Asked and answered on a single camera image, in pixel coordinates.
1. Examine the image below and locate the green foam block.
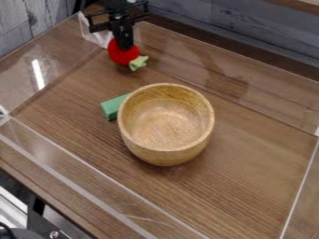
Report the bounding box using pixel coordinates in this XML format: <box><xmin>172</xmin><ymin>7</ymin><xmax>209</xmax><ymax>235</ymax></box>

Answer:
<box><xmin>100</xmin><ymin>93</ymin><xmax>128</xmax><ymax>120</ymax></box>

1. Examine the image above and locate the clear acrylic corner bracket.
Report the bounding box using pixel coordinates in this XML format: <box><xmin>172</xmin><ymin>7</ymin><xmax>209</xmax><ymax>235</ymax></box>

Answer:
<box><xmin>77</xmin><ymin>12</ymin><xmax>112</xmax><ymax>49</ymax></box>

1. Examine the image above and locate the black metal table leg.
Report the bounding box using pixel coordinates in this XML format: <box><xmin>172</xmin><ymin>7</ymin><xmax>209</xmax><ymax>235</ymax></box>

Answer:
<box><xmin>27</xmin><ymin>196</ymin><xmax>71</xmax><ymax>239</ymax></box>

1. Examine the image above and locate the black cable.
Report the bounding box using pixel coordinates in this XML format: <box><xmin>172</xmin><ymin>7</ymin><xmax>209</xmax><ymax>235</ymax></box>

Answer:
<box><xmin>0</xmin><ymin>222</ymin><xmax>16</xmax><ymax>239</ymax></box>

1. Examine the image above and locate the clear acrylic tray wall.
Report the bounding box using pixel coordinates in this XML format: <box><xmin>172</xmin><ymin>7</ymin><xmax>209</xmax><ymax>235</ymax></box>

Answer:
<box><xmin>0</xmin><ymin>18</ymin><xmax>319</xmax><ymax>239</ymax></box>

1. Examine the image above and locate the wooden bowl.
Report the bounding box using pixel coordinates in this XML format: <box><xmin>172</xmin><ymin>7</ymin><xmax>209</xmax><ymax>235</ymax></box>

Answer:
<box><xmin>117</xmin><ymin>83</ymin><xmax>215</xmax><ymax>166</ymax></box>

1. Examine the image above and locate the red plush strawberry toy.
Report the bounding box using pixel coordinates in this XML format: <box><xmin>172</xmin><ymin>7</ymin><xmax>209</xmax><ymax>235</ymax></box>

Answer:
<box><xmin>107</xmin><ymin>38</ymin><xmax>148</xmax><ymax>71</ymax></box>

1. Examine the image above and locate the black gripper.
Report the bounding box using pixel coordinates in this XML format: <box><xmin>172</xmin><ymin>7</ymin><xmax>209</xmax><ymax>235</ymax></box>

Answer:
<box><xmin>84</xmin><ymin>0</ymin><xmax>149</xmax><ymax>50</ymax></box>

